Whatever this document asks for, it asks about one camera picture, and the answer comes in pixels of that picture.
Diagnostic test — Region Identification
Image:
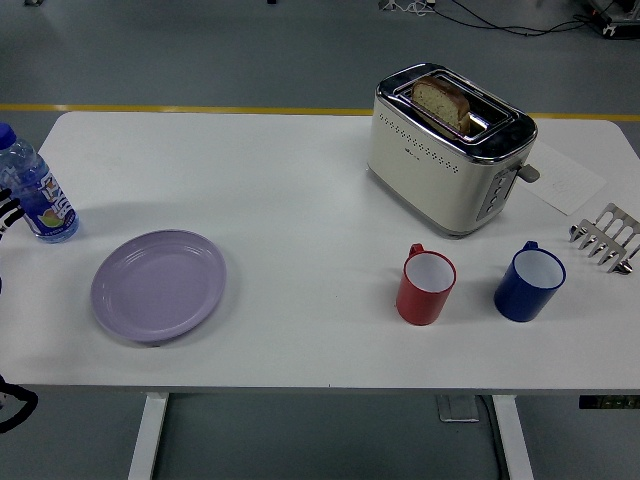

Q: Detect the white paper sheet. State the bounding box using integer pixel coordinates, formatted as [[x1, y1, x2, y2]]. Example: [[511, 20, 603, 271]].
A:
[[517, 139, 609, 217]]

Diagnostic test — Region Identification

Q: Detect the purple round plate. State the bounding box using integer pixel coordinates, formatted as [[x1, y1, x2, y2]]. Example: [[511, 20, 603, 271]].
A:
[[90, 229, 228, 344]]

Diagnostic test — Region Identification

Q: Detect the bread slice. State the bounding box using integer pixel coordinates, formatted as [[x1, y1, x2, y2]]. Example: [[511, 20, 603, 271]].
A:
[[410, 74, 472, 135]]

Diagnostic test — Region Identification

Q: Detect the grey cable under table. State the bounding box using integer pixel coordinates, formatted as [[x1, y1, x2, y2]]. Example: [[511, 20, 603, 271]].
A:
[[477, 394, 507, 480]]

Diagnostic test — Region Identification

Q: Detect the white table leg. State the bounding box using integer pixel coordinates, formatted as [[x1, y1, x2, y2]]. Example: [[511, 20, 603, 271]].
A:
[[492, 394, 534, 480], [127, 393, 169, 480]]

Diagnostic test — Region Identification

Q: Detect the red mug white inside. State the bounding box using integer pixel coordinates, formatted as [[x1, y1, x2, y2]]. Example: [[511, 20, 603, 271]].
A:
[[395, 242, 457, 327]]

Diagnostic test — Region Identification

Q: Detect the black table control panel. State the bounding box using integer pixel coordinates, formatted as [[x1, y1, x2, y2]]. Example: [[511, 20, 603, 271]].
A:
[[579, 394, 640, 410]]

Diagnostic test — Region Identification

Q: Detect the clear water bottle blue label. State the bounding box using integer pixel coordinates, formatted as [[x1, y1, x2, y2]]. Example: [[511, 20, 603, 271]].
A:
[[0, 122, 80, 245]]

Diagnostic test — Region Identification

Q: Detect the silver metal toast rack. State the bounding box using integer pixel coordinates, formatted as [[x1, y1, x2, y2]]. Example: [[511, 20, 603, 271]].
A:
[[568, 202, 640, 276]]

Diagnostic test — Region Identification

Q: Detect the white floor cable bundle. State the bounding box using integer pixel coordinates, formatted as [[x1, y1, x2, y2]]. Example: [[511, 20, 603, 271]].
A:
[[378, 0, 436, 15]]

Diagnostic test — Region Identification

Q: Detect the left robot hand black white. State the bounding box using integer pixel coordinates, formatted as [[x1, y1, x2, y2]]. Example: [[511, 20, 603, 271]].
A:
[[0, 187, 24, 237]]

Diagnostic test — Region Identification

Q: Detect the blue mug white inside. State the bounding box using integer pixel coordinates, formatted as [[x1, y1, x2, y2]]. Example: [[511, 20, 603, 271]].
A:
[[493, 240, 567, 323]]

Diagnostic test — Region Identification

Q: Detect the black equipment frame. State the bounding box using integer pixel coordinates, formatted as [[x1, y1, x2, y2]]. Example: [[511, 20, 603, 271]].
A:
[[584, 0, 640, 40]]

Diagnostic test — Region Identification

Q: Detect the cream and chrome toaster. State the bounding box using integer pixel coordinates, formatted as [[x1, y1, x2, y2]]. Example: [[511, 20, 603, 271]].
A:
[[365, 62, 541, 239]]

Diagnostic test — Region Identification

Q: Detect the black floor cable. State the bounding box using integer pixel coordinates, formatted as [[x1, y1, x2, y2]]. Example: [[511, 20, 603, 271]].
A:
[[434, 0, 609, 38]]

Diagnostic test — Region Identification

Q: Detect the grey box under table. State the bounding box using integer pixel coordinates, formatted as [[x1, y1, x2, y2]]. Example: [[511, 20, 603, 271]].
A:
[[438, 394, 481, 424]]

